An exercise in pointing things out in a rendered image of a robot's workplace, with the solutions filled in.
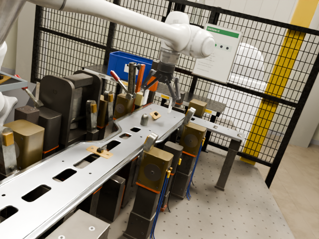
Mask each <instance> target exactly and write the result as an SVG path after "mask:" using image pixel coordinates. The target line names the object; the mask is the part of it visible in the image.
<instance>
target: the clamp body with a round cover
mask: <svg viewBox="0 0 319 239"><path fill-rule="evenodd" d="M3 127H8V128H11V129H12V130H13V136H14V144H15V152H16V161H17V169H18V170H20V171H21V170H23V169H25V168H27V167H28V166H30V165H32V164H34V163H36V162H38V161H40V160H42V151H43V141H44V131H45V129H44V128H43V127H41V126H38V125H36V124H34V123H31V122H29V121H27V120H24V119H19V120H16V121H13V122H10V123H7V124H4V125H3ZM22 199H23V200H25V201H27V202H30V201H29V200H28V194H27V195H25V196H24V197H22Z"/></svg>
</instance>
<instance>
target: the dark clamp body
mask: <svg viewBox="0 0 319 239"><path fill-rule="evenodd" d="M35 109H38V110H39V121H38V125H39V126H41V127H43V128H44V129H45V131H44V141H43V151H42V159H44V158H46V157H48V156H50V155H52V154H54V153H55V149H56V148H57V147H59V144H58V143H59V135H60V126H61V118H62V114H61V113H59V112H56V111H54V110H51V109H48V108H46V107H40V108H39V107H36V108H35Z"/></svg>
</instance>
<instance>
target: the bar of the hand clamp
mask: <svg viewBox="0 0 319 239"><path fill-rule="evenodd" d="M136 64H137V63H135V62H131V63H129V64H127V66H128V67H129V73H128V92H127V93H129V94H131V95H133V97H132V98H133V99H134V96H135V80H136V68H137V70H140V69H141V64H137V65H136Z"/></svg>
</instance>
